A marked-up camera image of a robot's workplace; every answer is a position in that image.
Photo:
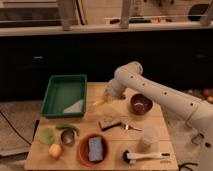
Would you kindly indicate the green pepper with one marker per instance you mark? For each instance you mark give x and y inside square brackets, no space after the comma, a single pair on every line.
[67,126]

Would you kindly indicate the bunch of dark grapes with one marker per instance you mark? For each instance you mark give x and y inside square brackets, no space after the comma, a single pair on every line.
[122,97]

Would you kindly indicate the metal cup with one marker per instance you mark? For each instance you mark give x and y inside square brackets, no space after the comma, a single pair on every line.
[68,137]

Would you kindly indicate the green plastic cup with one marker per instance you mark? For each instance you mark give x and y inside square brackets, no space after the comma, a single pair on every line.
[47,136]

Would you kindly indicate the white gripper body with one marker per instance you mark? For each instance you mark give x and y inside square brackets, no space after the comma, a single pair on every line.
[110,95]

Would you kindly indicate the dark brown bowl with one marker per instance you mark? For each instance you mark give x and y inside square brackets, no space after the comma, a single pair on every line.
[140,105]

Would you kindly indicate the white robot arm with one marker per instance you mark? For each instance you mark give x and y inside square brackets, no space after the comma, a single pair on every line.
[196,112]

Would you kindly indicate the wooden block brush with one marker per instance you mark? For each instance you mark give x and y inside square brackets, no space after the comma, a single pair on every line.
[108,122]

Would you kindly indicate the blue-grey sponge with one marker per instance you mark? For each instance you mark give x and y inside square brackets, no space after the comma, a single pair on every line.
[95,149]

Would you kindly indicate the white dish brush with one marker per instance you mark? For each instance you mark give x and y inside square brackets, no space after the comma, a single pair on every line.
[131,158]

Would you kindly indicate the green plastic tray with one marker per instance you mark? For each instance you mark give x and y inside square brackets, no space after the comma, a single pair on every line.
[65,96]

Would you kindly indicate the metal fork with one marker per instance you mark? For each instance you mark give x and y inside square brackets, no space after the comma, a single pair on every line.
[129,127]

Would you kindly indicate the translucent plastic cup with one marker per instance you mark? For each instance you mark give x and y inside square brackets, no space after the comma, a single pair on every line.
[149,136]

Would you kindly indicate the yellow banana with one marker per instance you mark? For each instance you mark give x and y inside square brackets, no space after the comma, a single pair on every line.
[99,102]

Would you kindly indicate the orange plate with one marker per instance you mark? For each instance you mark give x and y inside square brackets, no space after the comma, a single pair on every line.
[83,150]

